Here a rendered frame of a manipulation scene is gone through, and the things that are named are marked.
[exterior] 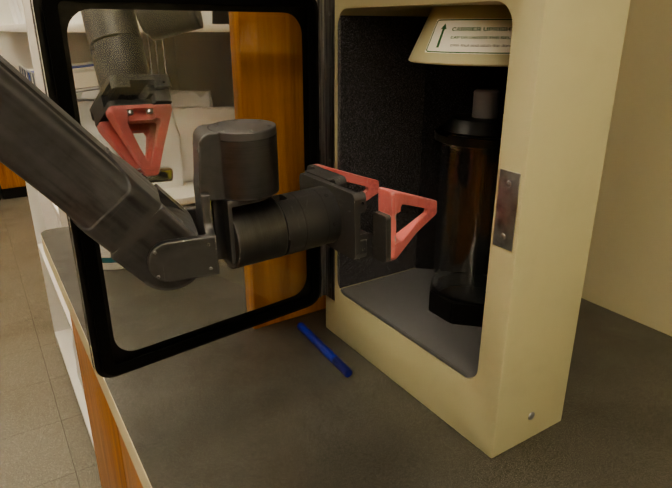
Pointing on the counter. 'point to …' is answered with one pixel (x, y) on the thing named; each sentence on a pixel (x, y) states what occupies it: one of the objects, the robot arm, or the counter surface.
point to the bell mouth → (465, 36)
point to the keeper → (506, 209)
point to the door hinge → (327, 117)
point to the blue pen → (325, 350)
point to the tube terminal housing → (591, 80)
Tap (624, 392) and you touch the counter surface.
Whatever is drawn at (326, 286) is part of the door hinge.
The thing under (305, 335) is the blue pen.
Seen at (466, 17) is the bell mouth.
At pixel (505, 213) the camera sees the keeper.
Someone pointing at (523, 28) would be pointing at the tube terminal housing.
